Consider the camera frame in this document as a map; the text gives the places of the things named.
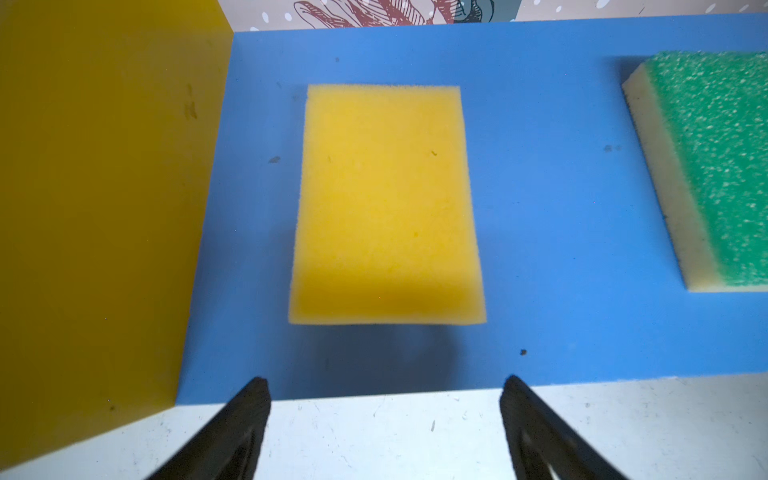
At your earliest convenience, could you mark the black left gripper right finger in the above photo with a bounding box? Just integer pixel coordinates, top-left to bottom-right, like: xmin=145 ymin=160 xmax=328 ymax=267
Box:
xmin=500 ymin=375 xmax=625 ymax=479

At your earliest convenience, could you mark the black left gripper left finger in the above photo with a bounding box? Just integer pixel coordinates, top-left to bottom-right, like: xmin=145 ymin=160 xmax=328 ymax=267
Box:
xmin=149 ymin=377 xmax=271 ymax=479

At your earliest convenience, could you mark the yellow sponge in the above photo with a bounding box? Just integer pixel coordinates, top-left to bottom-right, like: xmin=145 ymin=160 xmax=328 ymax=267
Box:
xmin=289 ymin=84 xmax=487 ymax=325

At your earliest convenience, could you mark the green sponge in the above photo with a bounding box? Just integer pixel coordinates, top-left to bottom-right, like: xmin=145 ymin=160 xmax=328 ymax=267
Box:
xmin=622 ymin=51 xmax=767 ymax=293

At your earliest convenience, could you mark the yellow shelf unit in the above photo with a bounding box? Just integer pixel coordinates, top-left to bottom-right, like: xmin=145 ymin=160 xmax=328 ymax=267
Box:
xmin=1 ymin=1 xmax=233 ymax=469

